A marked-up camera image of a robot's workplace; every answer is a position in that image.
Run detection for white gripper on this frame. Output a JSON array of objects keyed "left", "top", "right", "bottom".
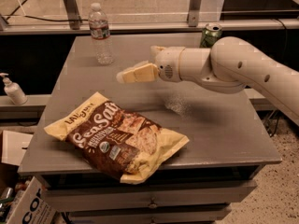
[{"left": 116, "top": 46, "right": 185, "bottom": 83}]

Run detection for clear plastic water bottle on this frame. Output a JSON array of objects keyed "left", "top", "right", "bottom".
[{"left": 88, "top": 3, "right": 113, "bottom": 65}]

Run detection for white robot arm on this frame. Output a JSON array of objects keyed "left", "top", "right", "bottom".
[{"left": 117, "top": 36, "right": 299, "bottom": 124}]

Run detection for green soda can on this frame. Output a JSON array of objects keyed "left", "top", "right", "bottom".
[{"left": 200, "top": 23, "right": 222, "bottom": 48}]

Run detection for white pump dispenser bottle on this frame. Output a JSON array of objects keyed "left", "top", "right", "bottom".
[{"left": 0, "top": 73, "right": 27, "bottom": 105}]

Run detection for sea salt chips bag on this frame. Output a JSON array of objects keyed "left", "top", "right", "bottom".
[{"left": 45, "top": 92, "right": 189, "bottom": 184}]

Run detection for grey drawer cabinet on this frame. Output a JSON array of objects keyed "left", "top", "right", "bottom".
[{"left": 19, "top": 33, "right": 281, "bottom": 224}]

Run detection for white cardboard box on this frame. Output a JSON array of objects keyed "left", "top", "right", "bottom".
[{"left": 6, "top": 177, "right": 56, "bottom": 224}]

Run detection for right metal railing post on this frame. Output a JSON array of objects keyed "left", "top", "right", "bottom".
[{"left": 187, "top": 0, "right": 202, "bottom": 27}]

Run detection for metal railing post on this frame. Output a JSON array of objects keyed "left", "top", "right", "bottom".
[
  {"left": 63, "top": 0, "right": 81, "bottom": 30},
  {"left": 187, "top": 0, "right": 202, "bottom": 27}
]

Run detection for left metal railing post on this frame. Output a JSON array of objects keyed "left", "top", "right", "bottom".
[{"left": 63, "top": 0, "right": 81, "bottom": 30}]

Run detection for black cable on floor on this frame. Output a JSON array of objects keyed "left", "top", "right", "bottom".
[{"left": 5, "top": 0, "right": 90, "bottom": 23}]

